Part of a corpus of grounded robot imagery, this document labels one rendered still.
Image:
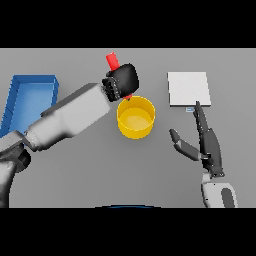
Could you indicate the yellow bowl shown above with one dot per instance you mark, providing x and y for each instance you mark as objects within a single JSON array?
[{"x": 136, "y": 118}]

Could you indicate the blue tray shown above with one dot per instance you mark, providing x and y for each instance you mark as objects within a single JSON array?
[{"x": 28, "y": 100}]

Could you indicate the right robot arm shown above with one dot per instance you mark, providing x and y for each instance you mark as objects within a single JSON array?
[{"x": 218, "y": 195}]

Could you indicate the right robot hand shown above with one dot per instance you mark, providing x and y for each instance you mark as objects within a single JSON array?
[{"x": 208, "y": 143}]

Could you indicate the pale square measuring scale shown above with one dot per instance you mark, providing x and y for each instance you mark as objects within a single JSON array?
[{"x": 188, "y": 88}]

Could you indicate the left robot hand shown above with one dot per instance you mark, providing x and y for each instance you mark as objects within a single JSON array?
[{"x": 123, "y": 80}]

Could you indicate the red beaker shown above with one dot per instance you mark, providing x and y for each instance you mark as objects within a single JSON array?
[{"x": 112, "y": 61}]

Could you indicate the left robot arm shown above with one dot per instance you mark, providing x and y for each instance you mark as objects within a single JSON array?
[{"x": 70, "y": 116}]

